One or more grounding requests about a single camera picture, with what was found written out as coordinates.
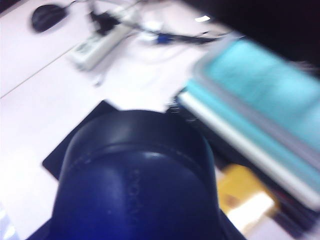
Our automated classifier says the black power plug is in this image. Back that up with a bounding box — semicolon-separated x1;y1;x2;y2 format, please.
88;9;121;35

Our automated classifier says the white power strip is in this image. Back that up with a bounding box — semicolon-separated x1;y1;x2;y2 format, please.
66;23;134;71

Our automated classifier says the yellow metal tin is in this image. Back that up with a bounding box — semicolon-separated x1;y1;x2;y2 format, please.
216;163;281;235

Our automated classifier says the black mouse pad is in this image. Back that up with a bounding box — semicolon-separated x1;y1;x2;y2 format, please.
41;99;121;183

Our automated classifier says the teal book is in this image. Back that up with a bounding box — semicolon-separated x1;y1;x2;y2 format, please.
184;38;320;181

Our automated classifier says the white adapter with blue plug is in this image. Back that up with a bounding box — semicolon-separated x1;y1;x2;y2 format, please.
139;21;172;45

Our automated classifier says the large black computer monitor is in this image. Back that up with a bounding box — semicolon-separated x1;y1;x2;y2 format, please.
182;0;320;74

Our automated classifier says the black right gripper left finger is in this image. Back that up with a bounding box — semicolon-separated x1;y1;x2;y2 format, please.
24;217;66;240

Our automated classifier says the black wired mouse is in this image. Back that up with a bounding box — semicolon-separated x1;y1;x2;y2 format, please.
30;4;70;34

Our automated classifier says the black wireless mouse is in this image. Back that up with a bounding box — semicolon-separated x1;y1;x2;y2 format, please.
51;109;221;240

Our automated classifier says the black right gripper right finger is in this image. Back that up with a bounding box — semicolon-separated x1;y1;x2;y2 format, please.
216;209;251;240

